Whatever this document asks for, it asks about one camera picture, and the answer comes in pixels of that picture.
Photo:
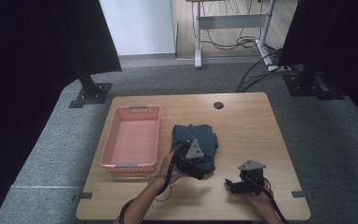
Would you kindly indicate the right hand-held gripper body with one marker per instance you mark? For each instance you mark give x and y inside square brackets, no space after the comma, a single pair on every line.
[251,177]

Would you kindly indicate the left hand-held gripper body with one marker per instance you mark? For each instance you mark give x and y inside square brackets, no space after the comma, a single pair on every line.
[192,161]

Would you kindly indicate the dark blue cloth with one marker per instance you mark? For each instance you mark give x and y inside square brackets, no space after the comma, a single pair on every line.
[203,137]

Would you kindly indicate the pink perforated plastic basket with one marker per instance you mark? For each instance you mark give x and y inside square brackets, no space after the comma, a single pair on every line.
[133,140]

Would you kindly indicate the person's right hand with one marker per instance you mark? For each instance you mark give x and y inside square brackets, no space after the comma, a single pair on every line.
[261,199]

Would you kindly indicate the person's left hand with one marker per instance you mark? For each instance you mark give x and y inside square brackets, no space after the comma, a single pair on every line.
[167,171]

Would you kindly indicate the grey tape patch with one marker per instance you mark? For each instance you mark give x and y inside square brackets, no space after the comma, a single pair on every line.
[298,194]
[86,195]

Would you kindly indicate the black round table grommet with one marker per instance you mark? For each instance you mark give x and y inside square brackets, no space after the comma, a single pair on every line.
[218,105]

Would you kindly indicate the black curtain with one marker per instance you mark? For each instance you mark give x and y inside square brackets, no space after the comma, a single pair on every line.
[28,62]
[338,37]

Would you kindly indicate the black stand with base plate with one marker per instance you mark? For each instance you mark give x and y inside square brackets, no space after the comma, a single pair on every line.
[91,91]
[310,84]

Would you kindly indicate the white metal desk frame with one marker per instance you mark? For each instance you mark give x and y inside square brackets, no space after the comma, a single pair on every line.
[230,21]

